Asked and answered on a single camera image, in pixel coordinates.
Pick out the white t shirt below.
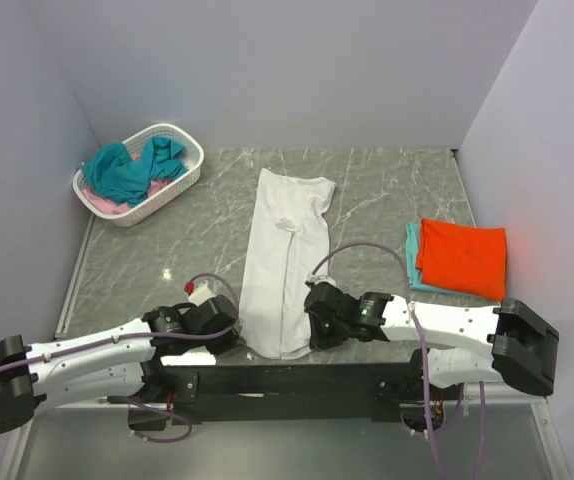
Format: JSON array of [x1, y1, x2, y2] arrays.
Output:
[[239, 169, 336, 359]]

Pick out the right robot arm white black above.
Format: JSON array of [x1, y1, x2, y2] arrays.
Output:
[[304, 282, 560, 399]]

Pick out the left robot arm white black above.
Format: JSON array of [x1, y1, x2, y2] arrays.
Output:
[[0, 295, 238, 435]]

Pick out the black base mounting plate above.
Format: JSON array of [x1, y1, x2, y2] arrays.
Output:
[[106, 363, 448, 432]]

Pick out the folded light teal t shirt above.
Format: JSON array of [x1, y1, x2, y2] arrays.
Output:
[[405, 223, 443, 293]]

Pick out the folded orange t shirt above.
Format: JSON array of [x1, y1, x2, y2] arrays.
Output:
[[415, 218, 507, 302]]

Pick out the teal t shirt in basket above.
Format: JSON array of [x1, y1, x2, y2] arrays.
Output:
[[82, 136, 188, 207]]

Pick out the pink t shirt in basket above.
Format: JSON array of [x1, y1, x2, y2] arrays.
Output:
[[82, 154, 187, 215]]

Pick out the white plastic laundry basket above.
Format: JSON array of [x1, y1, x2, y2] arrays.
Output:
[[73, 123, 204, 227]]

